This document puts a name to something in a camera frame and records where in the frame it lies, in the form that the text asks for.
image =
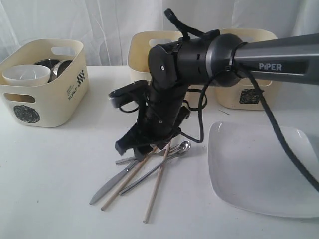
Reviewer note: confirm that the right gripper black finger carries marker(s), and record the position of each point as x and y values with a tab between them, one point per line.
141	149
132	139

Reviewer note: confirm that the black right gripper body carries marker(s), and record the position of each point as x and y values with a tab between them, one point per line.
164	114

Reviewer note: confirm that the wooden chopstick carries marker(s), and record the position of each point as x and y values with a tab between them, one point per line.
156	186
127	180

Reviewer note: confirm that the steel fork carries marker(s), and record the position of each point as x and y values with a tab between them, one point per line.
130	159

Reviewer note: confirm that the steel spoon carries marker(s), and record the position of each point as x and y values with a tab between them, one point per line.
183	148

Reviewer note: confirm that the steel table knife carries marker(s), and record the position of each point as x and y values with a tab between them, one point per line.
112	182

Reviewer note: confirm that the white ceramic bowl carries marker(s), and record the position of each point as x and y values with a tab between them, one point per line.
28	75

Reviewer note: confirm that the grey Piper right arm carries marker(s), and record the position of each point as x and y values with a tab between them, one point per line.
221	61

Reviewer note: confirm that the cream bin with triangle mark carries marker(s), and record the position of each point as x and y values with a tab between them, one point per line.
140	46

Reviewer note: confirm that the cream bin with square mark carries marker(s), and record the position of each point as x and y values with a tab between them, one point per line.
243	96

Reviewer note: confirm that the white square plate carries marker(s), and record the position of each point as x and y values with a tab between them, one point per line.
249	170

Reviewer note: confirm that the cream bin with circle mark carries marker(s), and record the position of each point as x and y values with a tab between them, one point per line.
51	104

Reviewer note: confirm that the white curtain backdrop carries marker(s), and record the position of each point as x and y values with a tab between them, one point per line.
106	27

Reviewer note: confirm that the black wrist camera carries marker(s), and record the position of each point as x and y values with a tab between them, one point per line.
126	94

